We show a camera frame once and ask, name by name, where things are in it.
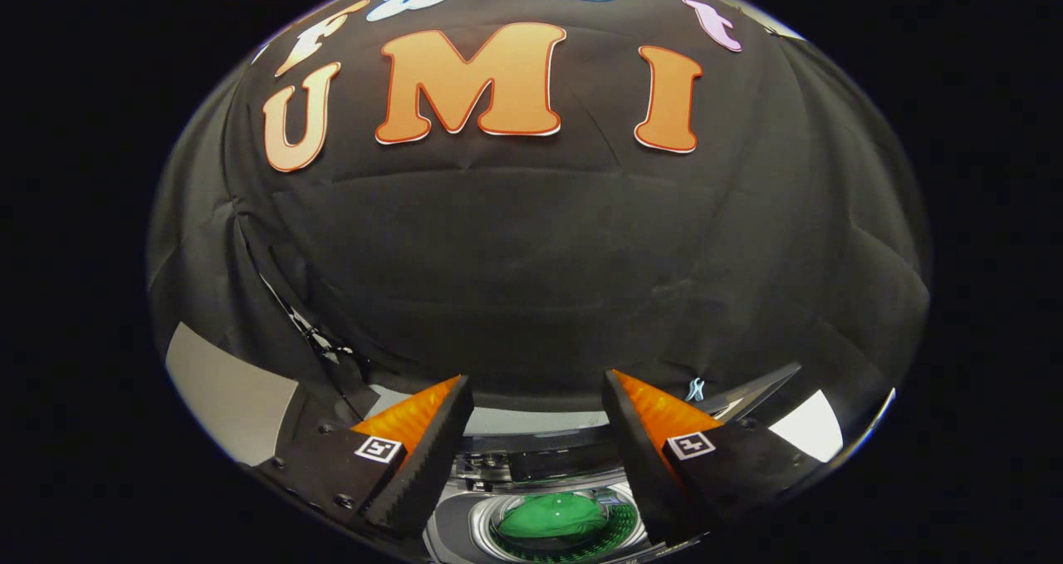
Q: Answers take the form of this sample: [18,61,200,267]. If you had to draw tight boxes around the black backdrop cloth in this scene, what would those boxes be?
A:
[148,0,933,465]

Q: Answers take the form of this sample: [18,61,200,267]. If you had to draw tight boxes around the green buttoned garment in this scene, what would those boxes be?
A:
[497,493,609,541]

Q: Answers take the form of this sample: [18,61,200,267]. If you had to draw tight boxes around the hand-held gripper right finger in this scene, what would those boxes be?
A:
[600,369,825,548]

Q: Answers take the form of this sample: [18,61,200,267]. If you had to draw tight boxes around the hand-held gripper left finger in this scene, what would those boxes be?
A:
[252,373,476,542]

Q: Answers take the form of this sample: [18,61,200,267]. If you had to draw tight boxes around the white flat board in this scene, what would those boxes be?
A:
[767,390,845,463]

